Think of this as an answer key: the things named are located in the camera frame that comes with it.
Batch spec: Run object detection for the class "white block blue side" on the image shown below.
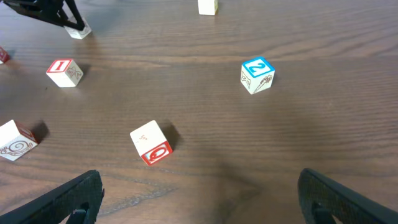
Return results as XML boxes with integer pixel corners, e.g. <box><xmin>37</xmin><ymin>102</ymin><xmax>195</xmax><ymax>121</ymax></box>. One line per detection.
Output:
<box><xmin>1</xmin><ymin>119</ymin><xmax>38</xmax><ymax>161</ymax></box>

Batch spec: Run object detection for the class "white block red Q side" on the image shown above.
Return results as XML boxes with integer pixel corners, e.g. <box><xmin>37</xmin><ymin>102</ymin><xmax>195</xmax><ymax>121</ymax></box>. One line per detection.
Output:
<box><xmin>130</xmin><ymin>120</ymin><xmax>173</xmax><ymax>166</ymax></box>

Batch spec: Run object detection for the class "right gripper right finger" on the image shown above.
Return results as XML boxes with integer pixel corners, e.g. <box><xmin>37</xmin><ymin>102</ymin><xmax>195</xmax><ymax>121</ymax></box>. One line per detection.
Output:
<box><xmin>297</xmin><ymin>168</ymin><xmax>397</xmax><ymax>224</ymax></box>

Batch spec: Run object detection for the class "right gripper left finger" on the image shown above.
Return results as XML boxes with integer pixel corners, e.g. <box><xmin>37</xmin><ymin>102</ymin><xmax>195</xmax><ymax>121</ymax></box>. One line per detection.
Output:
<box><xmin>1</xmin><ymin>170</ymin><xmax>104</xmax><ymax>224</ymax></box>

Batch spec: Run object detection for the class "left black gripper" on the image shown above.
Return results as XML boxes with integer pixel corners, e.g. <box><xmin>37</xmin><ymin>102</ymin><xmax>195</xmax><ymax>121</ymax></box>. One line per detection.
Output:
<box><xmin>2</xmin><ymin>0</ymin><xmax>85</xmax><ymax>30</ymax></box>

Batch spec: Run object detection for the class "blue number 2 block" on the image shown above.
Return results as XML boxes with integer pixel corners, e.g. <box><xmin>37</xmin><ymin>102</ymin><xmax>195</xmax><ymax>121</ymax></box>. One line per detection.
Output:
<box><xmin>240</xmin><ymin>57</ymin><xmax>275</xmax><ymax>95</ymax></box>

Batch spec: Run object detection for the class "red letter I block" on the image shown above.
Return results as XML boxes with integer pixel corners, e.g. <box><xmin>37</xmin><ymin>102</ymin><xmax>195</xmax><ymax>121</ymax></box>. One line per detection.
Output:
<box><xmin>46</xmin><ymin>58</ymin><xmax>83</xmax><ymax>88</ymax></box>

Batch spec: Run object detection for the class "red letter A block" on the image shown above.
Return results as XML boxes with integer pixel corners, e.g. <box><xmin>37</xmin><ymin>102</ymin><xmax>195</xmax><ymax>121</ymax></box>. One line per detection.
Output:
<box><xmin>64</xmin><ymin>17</ymin><xmax>91</xmax><ymax>40</ymax></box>

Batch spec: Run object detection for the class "plain white wooden block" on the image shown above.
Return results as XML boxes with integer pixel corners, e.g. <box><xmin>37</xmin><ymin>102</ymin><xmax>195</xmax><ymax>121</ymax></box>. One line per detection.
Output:
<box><xmin>0</xmin><ymin>47</ymin><xmax>10</xmax><ymax>64</ymax></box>

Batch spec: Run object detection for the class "white block far right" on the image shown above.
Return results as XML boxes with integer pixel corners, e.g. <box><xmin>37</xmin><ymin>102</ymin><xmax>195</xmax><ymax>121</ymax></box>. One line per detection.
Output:
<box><xmin>198</xmin><ymin>0</ymin><xmax>218</xmax><ymax>16</ymax></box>

